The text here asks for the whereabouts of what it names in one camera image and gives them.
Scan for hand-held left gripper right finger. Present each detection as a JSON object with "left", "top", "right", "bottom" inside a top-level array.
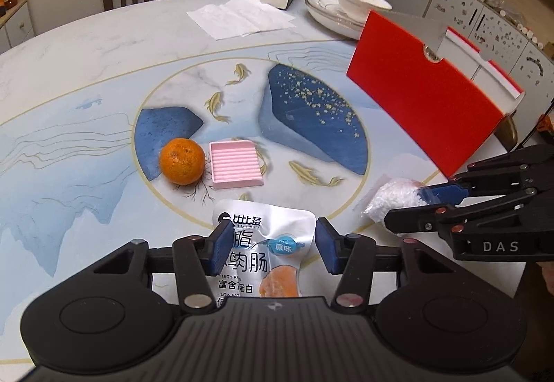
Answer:
[{"left": 314, "top": 216, "right": 456, "bottom": 310}]

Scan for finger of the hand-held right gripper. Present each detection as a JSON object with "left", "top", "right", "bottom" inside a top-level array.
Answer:
[
  {"left": 418, "top": 144, "right": 554, "bottom": 206},
  {"left": 384, "top": 186, "right": 554, "bottom": 243}
]

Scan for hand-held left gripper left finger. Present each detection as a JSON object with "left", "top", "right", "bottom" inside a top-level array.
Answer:
[{"left": 92, "top": 219, "right": 235, "bottom": 316}]

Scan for clear bag of white pellets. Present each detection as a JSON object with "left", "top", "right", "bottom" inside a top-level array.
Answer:
[{"left": 362, "top": 178, "right": 434, "bottom": 228}]

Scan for white sausage packet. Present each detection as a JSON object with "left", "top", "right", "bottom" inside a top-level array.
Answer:
[{"left": 212, "top": 199, "right": 316, "bottom": 300}]

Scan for red cardboard box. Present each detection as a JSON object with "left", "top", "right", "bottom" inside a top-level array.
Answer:
[{"left": 346, "top": 10, "right": 525, "bottom": 178}]

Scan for marble patterned desktop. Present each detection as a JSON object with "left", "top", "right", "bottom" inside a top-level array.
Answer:
[{"left": 0, "top": 0, "right": 534, "bottom": 365}]

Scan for pink ribbed soap dish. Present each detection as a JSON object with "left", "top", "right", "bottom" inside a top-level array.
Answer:
[{"left": 208, "top": 139, "right": 266, "bottom": 191}]

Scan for wooden chair behind box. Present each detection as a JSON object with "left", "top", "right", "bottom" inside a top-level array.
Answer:
[{"left": 498, "top": 110, "right": 519, "bottom": 151}]

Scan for orange mandarin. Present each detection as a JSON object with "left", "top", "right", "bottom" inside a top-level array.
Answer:
[{"left": 159, "top": 138, "right": 207, "bottom": 186}]

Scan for white cabinet with stickers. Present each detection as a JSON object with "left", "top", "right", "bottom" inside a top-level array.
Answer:
[{"left": 423, "top": 0, "right": 554, "bottom": 118}]

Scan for stack of white plates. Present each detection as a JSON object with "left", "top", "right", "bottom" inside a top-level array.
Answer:
[{"left": 305, "top": 0, "right": 369, "bottom": 41}]

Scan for white paper napkins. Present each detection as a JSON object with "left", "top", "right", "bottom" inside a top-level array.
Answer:
[{"left": 186, "top": 0, "right": 297, "bottom": 41}]

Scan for small wooden side cabinet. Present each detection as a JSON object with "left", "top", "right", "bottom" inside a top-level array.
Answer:
[{"left": 0, "top": 0, "right": 36, "bottom": 54}]

